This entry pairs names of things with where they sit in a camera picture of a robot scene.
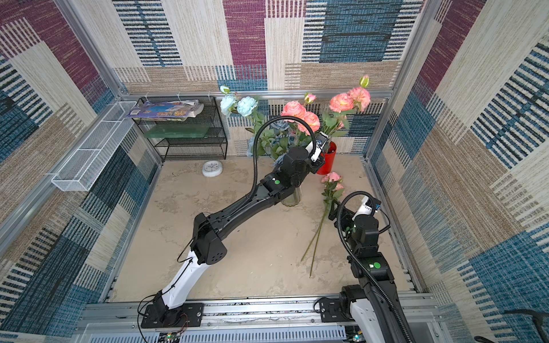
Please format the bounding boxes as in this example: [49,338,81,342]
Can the grey blue rose stem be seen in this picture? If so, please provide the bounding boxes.
[246,117,298,166]

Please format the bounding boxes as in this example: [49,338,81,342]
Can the white wire mesh basket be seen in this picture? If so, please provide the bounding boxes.
[51,101,137,192]

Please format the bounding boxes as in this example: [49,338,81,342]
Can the light blue rose stem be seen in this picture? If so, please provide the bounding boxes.
[219,86,268,136]

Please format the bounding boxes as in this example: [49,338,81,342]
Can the clear glass vase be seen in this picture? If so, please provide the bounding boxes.
[281,187,302,207]

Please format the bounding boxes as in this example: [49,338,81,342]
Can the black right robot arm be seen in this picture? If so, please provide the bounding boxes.
[330,191,415,342]

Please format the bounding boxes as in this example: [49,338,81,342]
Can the black wire mesh shelf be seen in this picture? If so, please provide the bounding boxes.
[127,96,228,162]

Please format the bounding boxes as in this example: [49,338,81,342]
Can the green sheet on shelf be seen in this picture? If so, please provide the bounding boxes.
[144,124,210,139]

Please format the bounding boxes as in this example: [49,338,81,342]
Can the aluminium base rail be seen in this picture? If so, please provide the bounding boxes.
[70,293,447,343]

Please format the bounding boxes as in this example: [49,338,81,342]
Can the white blue alarm clock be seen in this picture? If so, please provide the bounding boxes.
[202,160,223,178]

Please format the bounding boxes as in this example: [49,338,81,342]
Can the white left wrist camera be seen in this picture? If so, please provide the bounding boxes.
[306,132,330,162]

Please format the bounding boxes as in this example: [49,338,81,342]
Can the colourful book on shelf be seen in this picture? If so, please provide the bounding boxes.
[127,99,204,121]

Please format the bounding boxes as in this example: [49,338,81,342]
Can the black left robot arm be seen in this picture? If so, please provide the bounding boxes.
[144,116,330,323]

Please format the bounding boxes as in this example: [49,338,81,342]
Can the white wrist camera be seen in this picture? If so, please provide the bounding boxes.
[353,196,381,220]
[306,132,330,162]

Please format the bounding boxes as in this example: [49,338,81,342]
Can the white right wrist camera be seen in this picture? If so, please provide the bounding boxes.
[353,196,381,220]

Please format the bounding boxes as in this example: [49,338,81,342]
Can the red pencil cup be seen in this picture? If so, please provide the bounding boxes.
[317,141,337,175]

